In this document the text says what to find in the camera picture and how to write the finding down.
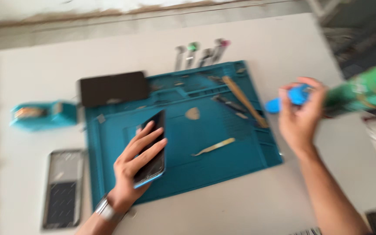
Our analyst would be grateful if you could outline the person's right hand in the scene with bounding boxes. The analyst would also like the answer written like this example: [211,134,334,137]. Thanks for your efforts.
[278,77,327,156]

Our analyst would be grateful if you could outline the person's left hand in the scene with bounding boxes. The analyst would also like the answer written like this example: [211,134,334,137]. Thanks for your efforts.
[109,121,168,207]

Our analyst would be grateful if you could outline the blue suction cup tool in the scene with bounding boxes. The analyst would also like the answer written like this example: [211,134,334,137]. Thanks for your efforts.
[265,83,315,115]

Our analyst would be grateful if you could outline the black smartphone with blue frame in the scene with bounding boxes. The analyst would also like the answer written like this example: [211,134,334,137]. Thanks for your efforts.
[133,109,166,189]

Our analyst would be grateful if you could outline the green bottle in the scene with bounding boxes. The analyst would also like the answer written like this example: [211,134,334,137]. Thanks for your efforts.
[323,61,376,117]

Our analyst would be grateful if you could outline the beige opening pick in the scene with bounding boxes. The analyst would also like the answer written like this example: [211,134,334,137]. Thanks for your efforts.
[184,107,201,121]

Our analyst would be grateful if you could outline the teal silicone repair mat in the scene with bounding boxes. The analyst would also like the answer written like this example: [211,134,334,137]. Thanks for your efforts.
[84,60,284,210]

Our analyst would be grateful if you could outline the black phone screen panel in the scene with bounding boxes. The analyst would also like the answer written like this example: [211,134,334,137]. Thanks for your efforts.
[78,71,150,108]

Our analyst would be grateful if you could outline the pale yellow tweezers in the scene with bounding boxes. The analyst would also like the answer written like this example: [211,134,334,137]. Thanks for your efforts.
[191,137,236,157]

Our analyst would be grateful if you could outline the silver wristwatch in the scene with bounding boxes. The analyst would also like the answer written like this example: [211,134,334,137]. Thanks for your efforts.
[94,195,126,223]

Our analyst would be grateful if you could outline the black pry tool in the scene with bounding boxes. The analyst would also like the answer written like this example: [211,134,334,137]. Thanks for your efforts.
[211,94,248,113]

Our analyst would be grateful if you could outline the grey capped screwdriver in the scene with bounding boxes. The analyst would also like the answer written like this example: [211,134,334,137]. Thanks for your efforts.
[174,46,186,71]

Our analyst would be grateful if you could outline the opened grey phone housing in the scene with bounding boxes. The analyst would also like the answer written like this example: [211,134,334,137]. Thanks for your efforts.
[41,149,86,230]

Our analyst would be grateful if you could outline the green capped screwdriver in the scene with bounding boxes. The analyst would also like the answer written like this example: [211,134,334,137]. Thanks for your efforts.
[186,42,200,69]

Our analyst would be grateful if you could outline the pink capped screwdriver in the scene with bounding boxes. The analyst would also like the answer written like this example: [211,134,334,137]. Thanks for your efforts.
[211,38,231,64]

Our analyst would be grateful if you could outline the teal tape dispenser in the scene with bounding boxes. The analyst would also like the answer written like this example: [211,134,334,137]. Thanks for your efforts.
[10,100,78,132]

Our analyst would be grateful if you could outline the dark capped screwdriver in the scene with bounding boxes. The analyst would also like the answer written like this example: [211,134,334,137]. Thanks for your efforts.
[200,47,215,68]

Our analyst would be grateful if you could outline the wooden handled brush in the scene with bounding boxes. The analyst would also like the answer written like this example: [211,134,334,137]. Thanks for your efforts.
[222,75,269,129]

